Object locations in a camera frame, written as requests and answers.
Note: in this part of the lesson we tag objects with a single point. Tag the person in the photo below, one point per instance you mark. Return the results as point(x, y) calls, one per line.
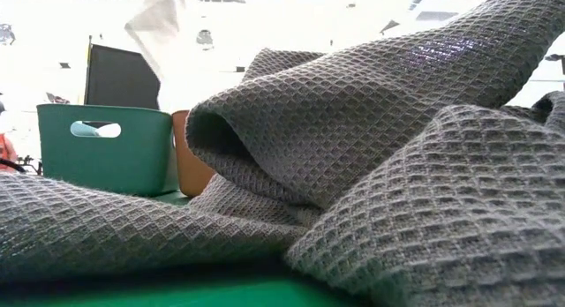
point(5, 152)

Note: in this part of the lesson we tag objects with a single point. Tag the green plastic basket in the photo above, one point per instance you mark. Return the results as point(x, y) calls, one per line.
point(110, 166)

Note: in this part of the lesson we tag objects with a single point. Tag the light grey waffle towel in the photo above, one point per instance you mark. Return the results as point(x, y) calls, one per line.
point(441, 210)

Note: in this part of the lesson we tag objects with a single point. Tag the black panel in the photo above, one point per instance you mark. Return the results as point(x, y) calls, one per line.
point(119, 77)

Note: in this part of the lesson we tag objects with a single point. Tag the cream waffle towel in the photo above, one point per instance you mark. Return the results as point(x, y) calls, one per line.
point(109, 130)

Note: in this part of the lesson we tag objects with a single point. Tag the thin white towel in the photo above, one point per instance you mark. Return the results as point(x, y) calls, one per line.
point(154, 16)

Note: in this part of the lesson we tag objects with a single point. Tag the orange plastic basket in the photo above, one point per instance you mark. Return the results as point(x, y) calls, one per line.
point(190, 166)

